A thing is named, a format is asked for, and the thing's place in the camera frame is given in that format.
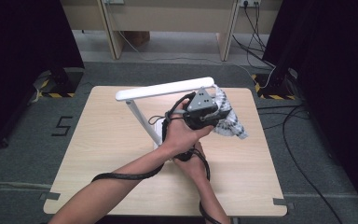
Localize white desk lamp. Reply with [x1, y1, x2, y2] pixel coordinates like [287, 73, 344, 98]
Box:
[115, 77, 216, 150]

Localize person's right hand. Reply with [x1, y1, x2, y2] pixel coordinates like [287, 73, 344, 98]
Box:
[172, 141, 211, 185]

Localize grey tape strip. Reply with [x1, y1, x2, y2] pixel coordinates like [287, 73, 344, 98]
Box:
[39, 191, 62, 202]
[272, 197, 296, 210]

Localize white wall socket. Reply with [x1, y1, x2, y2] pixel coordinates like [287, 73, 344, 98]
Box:
[239, 0, 262, 7]

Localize white floor cable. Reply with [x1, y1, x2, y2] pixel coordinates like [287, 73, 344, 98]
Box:
[117, 30, 277, 89]

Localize black curtain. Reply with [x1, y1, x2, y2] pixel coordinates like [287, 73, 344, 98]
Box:
[0, 0, 86, 154]
[262, 0, 358, 216]

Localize black socket cables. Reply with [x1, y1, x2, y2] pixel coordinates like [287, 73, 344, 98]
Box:
[232, 1, 277, 69]

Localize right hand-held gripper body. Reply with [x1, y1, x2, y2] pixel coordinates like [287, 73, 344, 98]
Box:
[173, 148, 198, 162]

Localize person's left hand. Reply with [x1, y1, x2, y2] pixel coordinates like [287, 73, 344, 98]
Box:
[161, 99, 215, 157]

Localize stand base with hazard tape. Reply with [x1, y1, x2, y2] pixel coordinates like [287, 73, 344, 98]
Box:
[251, 66, 300, 101]
[32, 66, 85, 99]

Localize beige wooden desk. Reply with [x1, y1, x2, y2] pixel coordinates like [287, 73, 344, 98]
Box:
[59, 0, 283, 63]

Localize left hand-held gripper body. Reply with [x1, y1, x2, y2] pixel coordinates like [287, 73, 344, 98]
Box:
[183, 88, 229, 131]

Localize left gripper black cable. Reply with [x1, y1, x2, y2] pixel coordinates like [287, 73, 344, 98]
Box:
[91, 92, 198, 183]

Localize white cloth with dark diamonds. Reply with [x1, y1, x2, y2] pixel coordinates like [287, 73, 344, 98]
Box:
[211, 85, 249, 140]

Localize black floor cables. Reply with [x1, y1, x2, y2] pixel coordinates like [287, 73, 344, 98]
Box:
[256, 104, 345, 224]

